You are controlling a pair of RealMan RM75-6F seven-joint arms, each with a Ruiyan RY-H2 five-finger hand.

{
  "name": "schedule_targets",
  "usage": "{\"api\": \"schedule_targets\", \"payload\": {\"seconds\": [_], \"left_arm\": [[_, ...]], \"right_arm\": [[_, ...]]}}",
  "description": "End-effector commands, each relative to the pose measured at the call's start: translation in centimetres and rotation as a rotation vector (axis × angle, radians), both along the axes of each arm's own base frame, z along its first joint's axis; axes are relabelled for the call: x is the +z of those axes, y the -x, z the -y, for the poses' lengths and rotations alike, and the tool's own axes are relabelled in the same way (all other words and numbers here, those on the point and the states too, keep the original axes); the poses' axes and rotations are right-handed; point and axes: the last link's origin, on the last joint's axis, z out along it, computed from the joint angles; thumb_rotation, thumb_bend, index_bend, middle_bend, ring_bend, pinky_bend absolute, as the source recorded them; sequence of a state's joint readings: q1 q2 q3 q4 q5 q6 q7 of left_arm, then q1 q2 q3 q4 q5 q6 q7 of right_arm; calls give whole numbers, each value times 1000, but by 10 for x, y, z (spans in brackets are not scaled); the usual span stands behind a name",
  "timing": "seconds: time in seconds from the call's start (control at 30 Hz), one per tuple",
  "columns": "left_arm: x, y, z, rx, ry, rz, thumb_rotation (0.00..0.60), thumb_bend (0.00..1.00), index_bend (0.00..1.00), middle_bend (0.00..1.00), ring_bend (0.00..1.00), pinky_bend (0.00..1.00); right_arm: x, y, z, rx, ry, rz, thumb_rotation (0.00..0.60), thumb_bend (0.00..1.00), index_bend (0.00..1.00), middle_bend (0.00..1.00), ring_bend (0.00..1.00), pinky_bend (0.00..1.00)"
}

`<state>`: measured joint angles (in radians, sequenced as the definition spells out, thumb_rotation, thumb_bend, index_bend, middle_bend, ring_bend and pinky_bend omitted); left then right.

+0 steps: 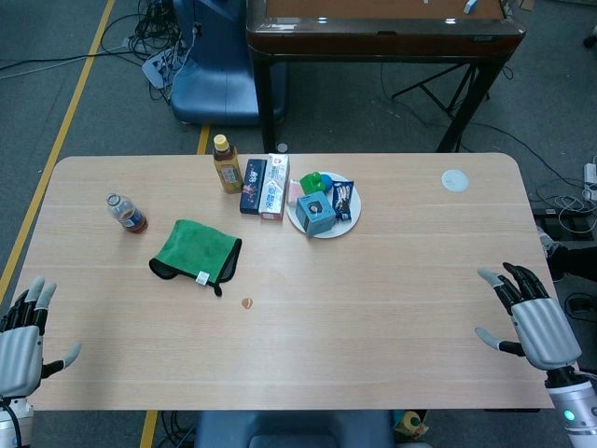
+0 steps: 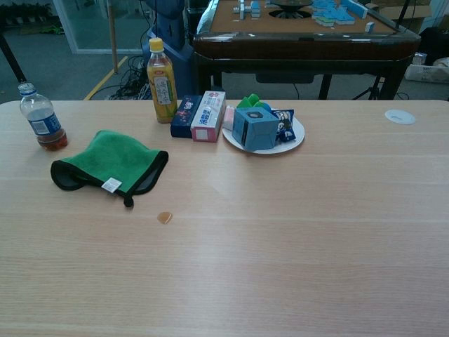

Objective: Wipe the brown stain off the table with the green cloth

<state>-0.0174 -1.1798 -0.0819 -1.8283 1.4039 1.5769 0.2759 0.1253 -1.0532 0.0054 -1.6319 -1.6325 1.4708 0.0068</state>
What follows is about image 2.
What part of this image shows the dark blue carton box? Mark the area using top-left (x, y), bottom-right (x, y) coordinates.
top-left (170, 95), bottom-right (203, 139)

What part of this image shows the yellow juice bottle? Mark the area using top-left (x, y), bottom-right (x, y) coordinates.
top-left (147, 37), bottom-right (178, 124)

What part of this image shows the green cloth black trim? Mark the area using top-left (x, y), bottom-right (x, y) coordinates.
top-left (50, 130), bottom-right (170, 209)

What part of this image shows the blue machine stand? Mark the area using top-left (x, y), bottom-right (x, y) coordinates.
top-left (142, 0), bottom-right (194, 103)

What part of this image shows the wooden pole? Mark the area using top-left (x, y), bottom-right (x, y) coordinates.
top-left (107, 0), bottom-right (119, 74)

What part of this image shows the light blue cube box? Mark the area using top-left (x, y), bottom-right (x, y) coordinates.
top-left (232, 107), bottom-right (281, 152)

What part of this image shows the white round cable grommet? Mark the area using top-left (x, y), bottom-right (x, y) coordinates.
top-left (384, 109), bottom-right (417, 125)

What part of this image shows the black slanted stand leg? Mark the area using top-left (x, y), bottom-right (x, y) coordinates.
top-left (0, 31), bottom-right (28, 85)

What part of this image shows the blue snack packet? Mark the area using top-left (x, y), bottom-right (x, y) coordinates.
top-left (272, 108), bottom-right (297, 143)

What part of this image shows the pink small packet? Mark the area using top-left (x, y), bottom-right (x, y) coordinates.
top-left (222, 105), bottom-right (236, 131)

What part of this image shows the stack of blue mahjong tiles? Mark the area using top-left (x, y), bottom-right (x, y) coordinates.
top-left (232, 0), bottom-right (262, 19)

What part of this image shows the green plastic toy block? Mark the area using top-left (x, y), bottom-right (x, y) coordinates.
top-left (236, 93), bottom-right (268, 110)

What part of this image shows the tangle of black floor cables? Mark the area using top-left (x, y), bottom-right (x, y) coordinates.
top-left (107, 55), bottom-right (155, 101)

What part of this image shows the pile of blue mahjong tiles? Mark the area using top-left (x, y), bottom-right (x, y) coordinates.
top-left (311, 0), bottom-right (369, 28)

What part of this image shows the white cardboard box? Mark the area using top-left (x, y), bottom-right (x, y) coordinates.
top-left (405, 51), bottom-right (449, 84)

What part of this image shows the dark wooden mahjong table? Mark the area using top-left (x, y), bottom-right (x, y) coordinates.
top-left (192, 0), bottom-right (422, 101)

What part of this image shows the white round plate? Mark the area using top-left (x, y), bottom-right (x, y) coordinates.
top-left (221, 111), bottom-right (306, 155)

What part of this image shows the black tripod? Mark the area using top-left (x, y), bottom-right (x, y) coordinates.
top-left (351, 75), bottom-right (387, 101)

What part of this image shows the black mahjong table centre dome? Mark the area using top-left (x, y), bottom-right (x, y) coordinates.
top-left (268, 0), bottom-right (315, 19)

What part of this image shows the white pink toothpaste box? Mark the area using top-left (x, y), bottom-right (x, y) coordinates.
top-left (190, 90), bottom-right (227, 143)

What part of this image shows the clear bottle with blue label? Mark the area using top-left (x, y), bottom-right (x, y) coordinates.
top-left (18, 82), bottom-right (69, 152)

